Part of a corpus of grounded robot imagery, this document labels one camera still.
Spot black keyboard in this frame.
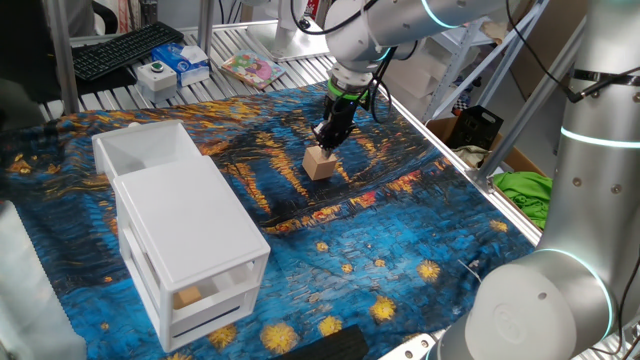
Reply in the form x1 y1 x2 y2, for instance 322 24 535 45
71 20 186 83

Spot white foam boxes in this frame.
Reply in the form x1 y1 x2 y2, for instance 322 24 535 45
384 37 469 119

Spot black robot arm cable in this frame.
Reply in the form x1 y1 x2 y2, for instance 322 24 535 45
292 0 396 125

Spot black foam block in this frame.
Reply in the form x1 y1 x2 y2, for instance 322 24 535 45
272 324 371 360

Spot white closed drawer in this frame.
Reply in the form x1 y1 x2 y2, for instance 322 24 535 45
169 287 250 340

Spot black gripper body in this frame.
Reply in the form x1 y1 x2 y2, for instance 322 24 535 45
322 95 361 132

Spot perforated robot mounting plate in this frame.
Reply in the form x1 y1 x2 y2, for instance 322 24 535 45
379 332 451 360

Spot starry night painting cloth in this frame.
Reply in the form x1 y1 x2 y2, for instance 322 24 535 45
0 82 536 360

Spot black white checkerboard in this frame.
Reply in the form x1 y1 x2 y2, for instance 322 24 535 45
451 89 475 115

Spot white stand base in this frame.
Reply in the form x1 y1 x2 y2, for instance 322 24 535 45
244 0 331 64

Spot aluminium frame post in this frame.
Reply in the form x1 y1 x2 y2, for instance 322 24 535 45
472 17 589 194
197 0 216 51
43 0 81 115

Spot olive cloth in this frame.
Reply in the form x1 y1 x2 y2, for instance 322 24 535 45
452 144 494 169

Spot brown cardboard box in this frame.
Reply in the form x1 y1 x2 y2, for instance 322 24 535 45
425 115 549 201

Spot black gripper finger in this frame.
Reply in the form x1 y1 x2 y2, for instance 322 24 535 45
328 124 351 154
310 119 332 152

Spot large wooden cube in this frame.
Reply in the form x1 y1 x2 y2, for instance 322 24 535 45
301 144 339 182

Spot white drawer with knob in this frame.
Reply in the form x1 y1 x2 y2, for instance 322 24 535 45
91 119 204 184

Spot grey metal shelf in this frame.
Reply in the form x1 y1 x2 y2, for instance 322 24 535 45
424 0 551 124

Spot green gripper mounting ring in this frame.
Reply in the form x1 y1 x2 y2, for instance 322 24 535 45
327 78 371 101

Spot colourful children's book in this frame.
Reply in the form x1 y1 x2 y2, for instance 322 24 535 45
220 48 287 91

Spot white box green button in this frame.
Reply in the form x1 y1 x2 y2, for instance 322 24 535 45
135 59 179 104

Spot black plastic crate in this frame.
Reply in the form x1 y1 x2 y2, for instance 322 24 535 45
445 104 505 151

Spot green cloth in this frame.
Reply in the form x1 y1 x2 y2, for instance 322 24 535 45
492 170 554 231

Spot small wooden block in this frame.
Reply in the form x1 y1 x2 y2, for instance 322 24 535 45
172 285 204 310

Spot blue tissue pack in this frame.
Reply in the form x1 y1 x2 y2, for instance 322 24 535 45
150 42 211 87

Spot aluminium frame rail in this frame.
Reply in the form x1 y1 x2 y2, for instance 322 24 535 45
372 79 544 246

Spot small white scrap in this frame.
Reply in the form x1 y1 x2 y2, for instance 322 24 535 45
457 257 484 284

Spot white drawer cabinet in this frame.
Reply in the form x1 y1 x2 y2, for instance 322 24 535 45
112 155 272 354

